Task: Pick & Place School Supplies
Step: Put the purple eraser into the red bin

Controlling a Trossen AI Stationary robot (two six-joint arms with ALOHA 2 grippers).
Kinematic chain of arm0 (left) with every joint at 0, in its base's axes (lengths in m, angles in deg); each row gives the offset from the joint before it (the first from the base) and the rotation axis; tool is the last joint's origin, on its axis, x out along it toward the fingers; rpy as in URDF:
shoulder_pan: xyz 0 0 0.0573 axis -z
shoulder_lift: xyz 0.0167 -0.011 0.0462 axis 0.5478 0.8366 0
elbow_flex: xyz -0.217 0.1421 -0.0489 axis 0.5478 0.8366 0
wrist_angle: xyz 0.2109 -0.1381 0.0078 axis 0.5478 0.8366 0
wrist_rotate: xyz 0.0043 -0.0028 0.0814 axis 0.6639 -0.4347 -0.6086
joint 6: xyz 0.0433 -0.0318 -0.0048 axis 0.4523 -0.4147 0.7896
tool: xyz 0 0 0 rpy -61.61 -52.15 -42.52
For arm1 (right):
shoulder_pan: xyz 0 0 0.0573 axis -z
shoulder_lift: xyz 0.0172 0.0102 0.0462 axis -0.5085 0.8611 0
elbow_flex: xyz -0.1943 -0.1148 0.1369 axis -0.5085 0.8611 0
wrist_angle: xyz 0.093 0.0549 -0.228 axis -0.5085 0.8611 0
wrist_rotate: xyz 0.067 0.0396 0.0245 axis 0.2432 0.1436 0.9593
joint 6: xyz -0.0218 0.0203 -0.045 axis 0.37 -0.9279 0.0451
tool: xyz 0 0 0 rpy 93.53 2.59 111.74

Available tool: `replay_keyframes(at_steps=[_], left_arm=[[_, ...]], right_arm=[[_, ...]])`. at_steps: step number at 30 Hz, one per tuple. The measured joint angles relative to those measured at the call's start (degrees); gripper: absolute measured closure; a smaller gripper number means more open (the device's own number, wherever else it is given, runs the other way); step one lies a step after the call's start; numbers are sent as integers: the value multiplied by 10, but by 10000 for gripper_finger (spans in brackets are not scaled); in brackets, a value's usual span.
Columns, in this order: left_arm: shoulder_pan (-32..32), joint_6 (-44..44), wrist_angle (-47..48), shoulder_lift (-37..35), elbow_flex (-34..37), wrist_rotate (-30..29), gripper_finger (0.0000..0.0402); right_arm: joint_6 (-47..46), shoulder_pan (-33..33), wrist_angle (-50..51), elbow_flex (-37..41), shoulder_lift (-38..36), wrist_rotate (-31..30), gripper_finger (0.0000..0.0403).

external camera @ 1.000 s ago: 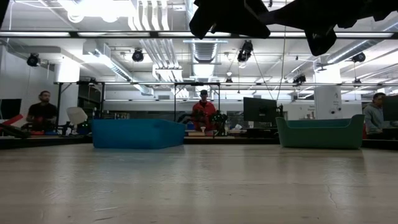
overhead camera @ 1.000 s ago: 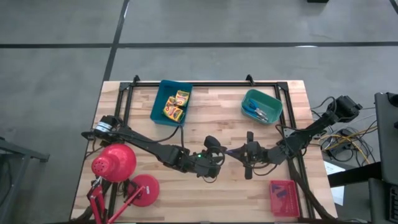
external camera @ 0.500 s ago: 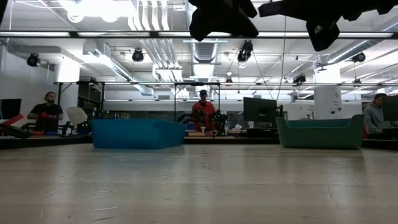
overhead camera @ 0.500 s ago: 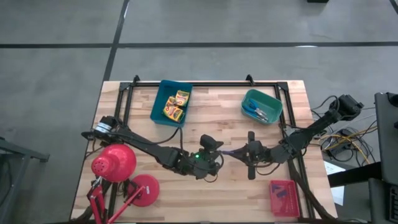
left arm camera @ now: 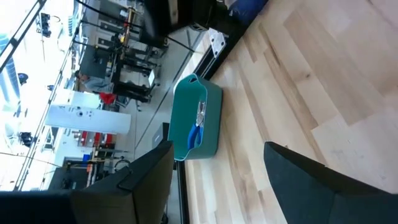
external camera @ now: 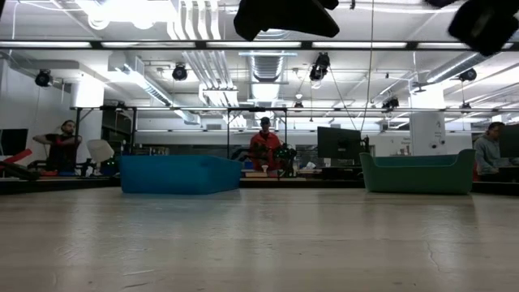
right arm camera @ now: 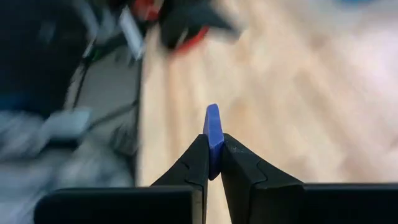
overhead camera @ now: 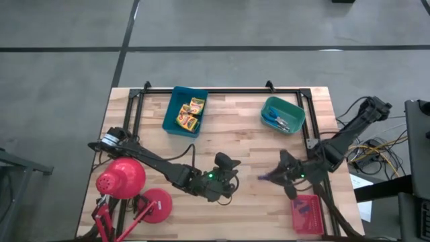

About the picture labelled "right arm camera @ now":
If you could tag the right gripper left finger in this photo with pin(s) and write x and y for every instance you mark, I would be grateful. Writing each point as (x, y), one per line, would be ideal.
(155, 205)

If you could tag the red desk lamp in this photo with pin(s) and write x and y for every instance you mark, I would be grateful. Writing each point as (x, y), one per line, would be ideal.
(146, 9)

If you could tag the black bulky blurred object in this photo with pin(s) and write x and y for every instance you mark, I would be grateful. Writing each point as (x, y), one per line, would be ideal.
(40, 46)

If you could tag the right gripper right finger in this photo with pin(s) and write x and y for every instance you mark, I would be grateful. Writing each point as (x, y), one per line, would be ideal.
(280, 202)

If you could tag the purple eraser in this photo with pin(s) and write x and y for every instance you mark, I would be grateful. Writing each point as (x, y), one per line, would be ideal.
(214, 130)

